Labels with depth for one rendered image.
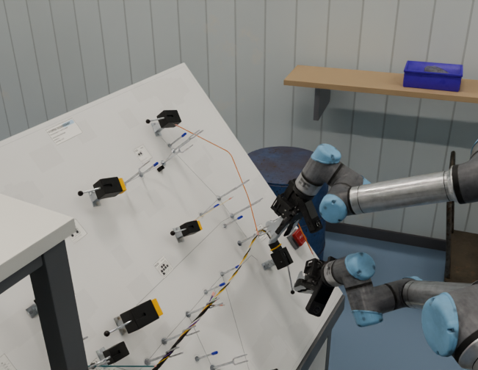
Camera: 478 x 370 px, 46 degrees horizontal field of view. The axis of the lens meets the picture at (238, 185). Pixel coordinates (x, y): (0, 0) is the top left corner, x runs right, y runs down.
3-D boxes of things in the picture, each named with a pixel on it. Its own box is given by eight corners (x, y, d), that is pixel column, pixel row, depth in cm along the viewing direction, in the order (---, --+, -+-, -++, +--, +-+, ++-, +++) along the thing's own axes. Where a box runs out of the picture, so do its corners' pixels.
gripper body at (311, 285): (324, 269, 176) (346, 262, 166) (319, 295, 172) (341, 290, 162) (304, 260, 174) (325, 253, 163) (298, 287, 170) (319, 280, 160)
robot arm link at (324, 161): (341, 163, 157) (315, 146, 158) (321, 191, 163) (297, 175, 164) (347, 153, 164) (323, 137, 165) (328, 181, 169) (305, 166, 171)
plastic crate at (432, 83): (460, 81, 316) (462, 64, 312) (460, 92, 299) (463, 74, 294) (404, 76, 325) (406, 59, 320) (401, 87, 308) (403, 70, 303)
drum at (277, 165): (326, 257, 377) (335, 147, 339) (317, 309, 330) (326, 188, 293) (248, 247, 388) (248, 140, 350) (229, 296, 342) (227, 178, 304)
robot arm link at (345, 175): (352, 215, 158) (319, 193, 160) (362, 198, 167) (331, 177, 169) (366, 196, 154) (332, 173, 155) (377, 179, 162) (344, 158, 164)
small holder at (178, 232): (158, 232, 159) (172, 222, 155) (180, 226, 166) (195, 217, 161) (163, 247, 158) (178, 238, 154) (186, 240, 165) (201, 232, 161)
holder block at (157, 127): (132, 124, 170) (149, 109, 164) (160, 122, 178) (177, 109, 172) (137, 137, 169) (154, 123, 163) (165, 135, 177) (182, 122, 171)
